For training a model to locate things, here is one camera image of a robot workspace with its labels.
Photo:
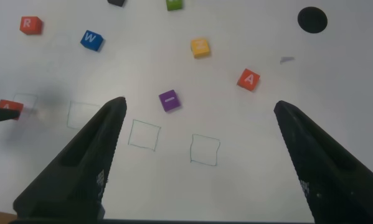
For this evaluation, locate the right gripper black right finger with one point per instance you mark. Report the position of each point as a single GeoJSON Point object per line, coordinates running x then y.
{"type": "Point", "coordinates": [335, 180]}

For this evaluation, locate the orange block letter R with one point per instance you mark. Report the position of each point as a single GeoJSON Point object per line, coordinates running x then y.
{"type": "Point", "coordinates": [31, 25]}

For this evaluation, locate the black block letter L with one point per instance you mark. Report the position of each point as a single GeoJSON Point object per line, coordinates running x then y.
{"type": "Point", "coordinates": [116, 2]}

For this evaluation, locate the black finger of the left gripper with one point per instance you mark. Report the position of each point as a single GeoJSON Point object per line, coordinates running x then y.
{"type": "Point", "coordinates": [2, 115]}

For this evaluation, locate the black round table grommet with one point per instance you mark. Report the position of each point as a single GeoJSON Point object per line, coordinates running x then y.
{"type": "Point", "coordinates": [312, 20]}

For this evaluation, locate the orange block letter A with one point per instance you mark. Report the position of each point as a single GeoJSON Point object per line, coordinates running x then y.
{"type": "Point", "coordinates": [12, 104]}
{"type": "Point", "coordinates": [248, 80]}

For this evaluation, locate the yellow letter block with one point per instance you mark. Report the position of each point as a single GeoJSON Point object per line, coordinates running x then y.
{"type": "Point", "coordinates": [200, 48]}

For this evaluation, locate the blue block letter W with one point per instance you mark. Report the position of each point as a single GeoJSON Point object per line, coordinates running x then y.
{"type": "Point", "coordinates": [91, 40]}

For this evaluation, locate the purple block letter I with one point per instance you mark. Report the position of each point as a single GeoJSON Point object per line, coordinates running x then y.
{"type": "Point", "coordinates": [169, 100]}

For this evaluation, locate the green block letter S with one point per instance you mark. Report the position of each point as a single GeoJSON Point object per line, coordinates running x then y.
{"type": "Point", "coordinates": [174, 4]}

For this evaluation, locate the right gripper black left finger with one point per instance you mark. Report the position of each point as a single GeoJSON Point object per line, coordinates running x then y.
{"type": "Point", "coordinates": [77, 174]}

